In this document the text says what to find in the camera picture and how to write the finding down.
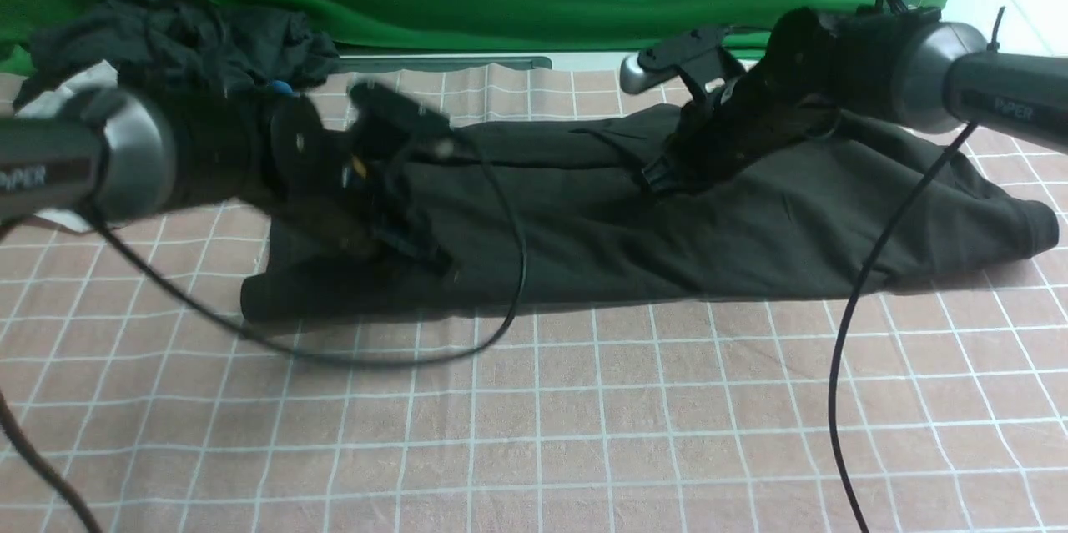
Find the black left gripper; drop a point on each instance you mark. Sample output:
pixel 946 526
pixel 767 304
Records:
pixel 347 189

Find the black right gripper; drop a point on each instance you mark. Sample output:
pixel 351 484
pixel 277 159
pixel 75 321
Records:
pixel 771 106

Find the gray long-sleeve top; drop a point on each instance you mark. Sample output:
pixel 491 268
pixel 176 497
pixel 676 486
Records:
pixel 796 225

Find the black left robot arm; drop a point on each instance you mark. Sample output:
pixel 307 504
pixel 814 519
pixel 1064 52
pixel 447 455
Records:
pixel 119 155

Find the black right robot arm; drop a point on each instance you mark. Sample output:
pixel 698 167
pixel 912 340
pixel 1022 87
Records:
pixel 911 68

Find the black crumpled garment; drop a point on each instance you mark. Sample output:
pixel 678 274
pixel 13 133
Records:
pixel 184 44

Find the white crumpled garment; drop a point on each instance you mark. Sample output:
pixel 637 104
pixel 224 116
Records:
pixel 47 105

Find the pink checkered tablecloth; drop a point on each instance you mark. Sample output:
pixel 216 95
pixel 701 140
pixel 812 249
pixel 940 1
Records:
pixel 666 418

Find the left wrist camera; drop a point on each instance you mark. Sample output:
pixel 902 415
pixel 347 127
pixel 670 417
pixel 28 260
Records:
pixel 390 126

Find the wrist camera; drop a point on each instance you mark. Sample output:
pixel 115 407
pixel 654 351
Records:
pixel 390 126
pixel 697 57

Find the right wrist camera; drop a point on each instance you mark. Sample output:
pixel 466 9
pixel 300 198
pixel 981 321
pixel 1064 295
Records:
pixel 697 57

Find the gray metal rail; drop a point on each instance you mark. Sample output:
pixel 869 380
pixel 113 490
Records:
pixel 354 63

